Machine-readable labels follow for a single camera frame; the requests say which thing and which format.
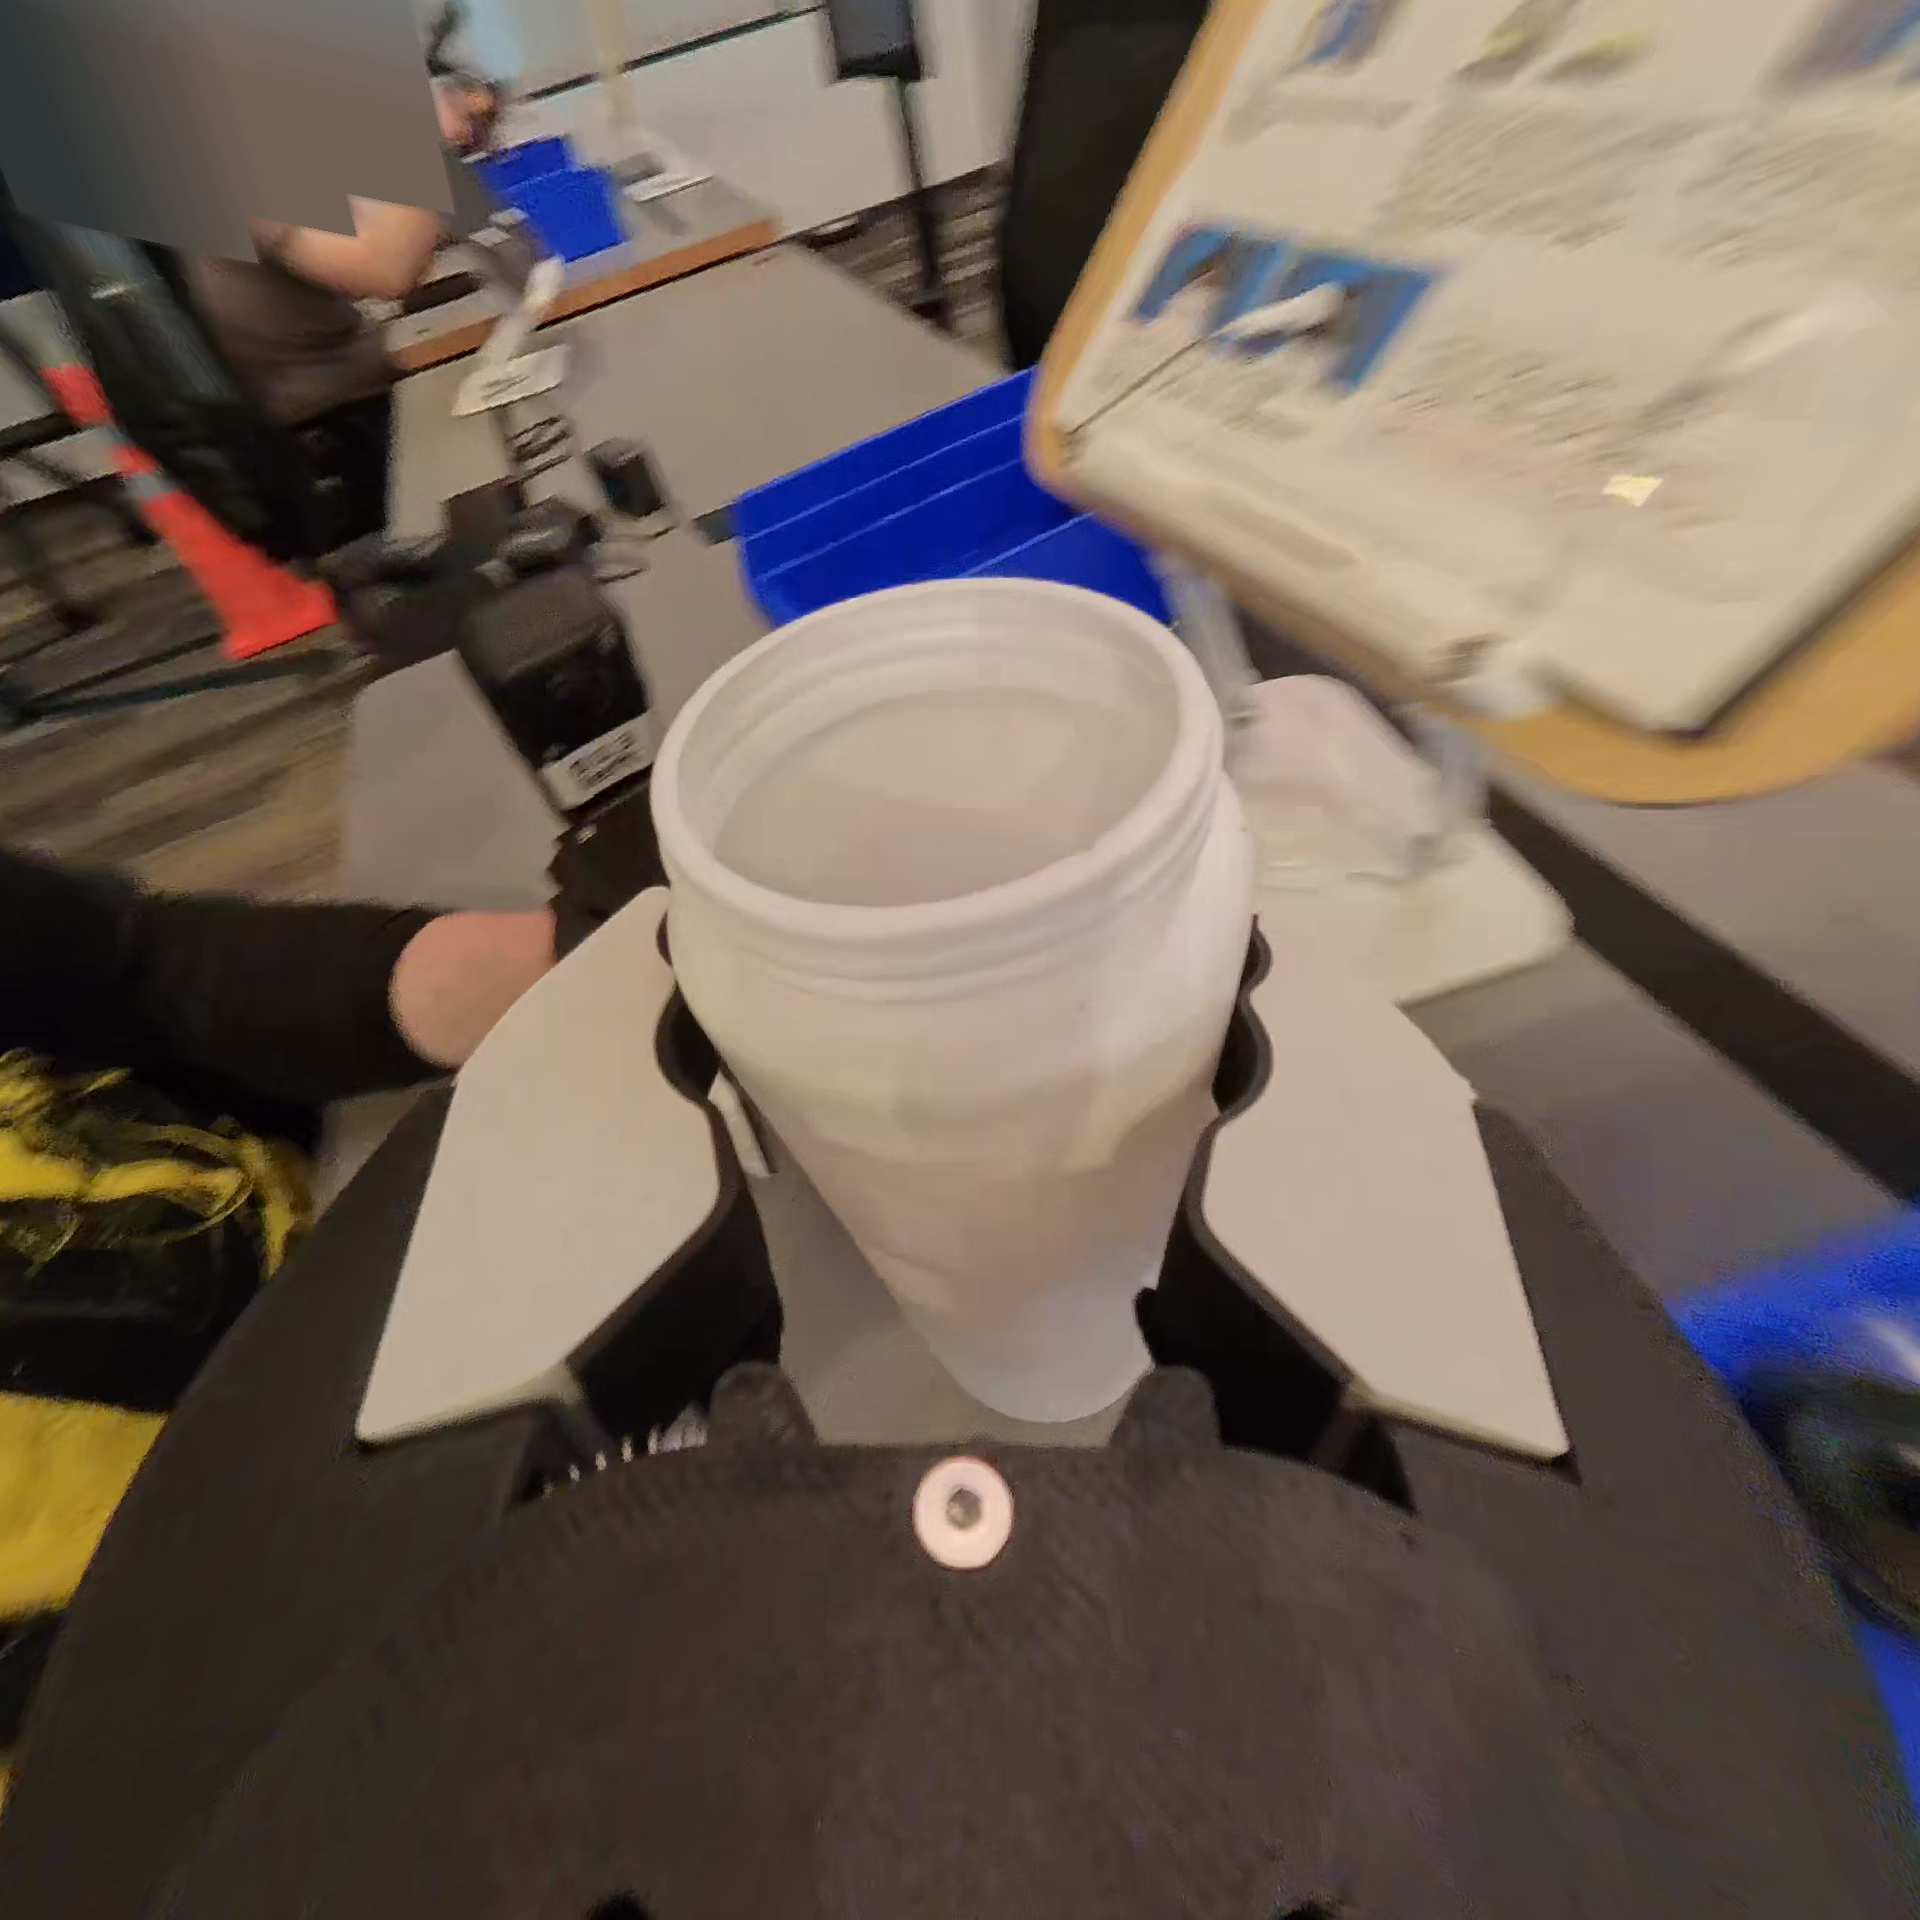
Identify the yellow black printed clothing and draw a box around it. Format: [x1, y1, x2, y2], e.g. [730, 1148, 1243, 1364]
[0, 1049, 317, 1624]

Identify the white plastic bottle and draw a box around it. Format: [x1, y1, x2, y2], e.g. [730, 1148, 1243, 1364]
[648, 576, 1260, 1425]

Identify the dark upright object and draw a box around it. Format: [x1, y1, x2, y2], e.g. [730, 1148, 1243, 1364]
[1001, 0, 1210, 369]

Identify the tan clipboard with printed sheet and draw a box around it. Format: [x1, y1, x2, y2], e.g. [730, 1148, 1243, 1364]
[1025, 0, 1920, 809]

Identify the person's left forearm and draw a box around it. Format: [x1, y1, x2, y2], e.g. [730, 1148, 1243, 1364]
[0, 848, 452, 1113]

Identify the white rounded mat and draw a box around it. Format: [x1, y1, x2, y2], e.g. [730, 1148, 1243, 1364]
[1245, 675, 1575, 1003]

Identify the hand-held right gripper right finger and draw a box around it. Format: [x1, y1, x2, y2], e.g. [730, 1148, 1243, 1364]
[1135, 930, 1578, 1468]

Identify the black speaker on stand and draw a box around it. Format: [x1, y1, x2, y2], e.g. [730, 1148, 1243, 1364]
[829, 0, 963, 326]

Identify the small black device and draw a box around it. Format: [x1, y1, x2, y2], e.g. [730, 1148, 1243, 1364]
[586, 440, 682, 530]

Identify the black equipment pile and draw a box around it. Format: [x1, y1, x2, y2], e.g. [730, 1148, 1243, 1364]
[322, 491, 607, 640]

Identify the person's left hand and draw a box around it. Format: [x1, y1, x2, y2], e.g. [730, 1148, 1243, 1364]
[392, 904, 560, 1070]

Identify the dark round object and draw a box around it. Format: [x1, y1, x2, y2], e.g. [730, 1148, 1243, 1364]
[1747, 1358, 1920, 1614]

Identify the orange traffic cone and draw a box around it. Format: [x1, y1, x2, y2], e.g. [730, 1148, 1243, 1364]
[47, 363, 339, 663]

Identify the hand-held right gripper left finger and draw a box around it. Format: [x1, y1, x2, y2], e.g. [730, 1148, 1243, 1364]
[355, 882, 785, 1451]

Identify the wood-edged office table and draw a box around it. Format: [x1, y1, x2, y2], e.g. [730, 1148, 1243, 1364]
[383, 151, 785, 369]

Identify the white paper sheet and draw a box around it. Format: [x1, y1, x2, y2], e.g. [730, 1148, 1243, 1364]
[450, 343, 577, 417]

